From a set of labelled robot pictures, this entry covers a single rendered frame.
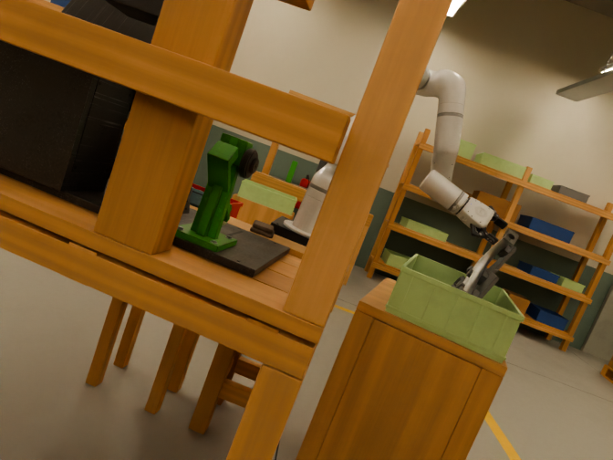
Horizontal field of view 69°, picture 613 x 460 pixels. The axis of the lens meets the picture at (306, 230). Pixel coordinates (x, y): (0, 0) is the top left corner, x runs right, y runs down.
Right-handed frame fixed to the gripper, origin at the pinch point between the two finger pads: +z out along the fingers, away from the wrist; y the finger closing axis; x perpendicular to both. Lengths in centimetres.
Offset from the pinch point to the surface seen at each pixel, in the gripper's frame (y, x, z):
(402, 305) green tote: -35.4, 20.3, -10.1
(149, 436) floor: -113, 84, -51
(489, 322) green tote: -26.9, 8.9, 14.2
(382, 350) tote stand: -48, 31, -6
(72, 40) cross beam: -83, -48, -98
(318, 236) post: -77, -40, -38
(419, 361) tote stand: -45, 27, 6
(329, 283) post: -80, -36, -31
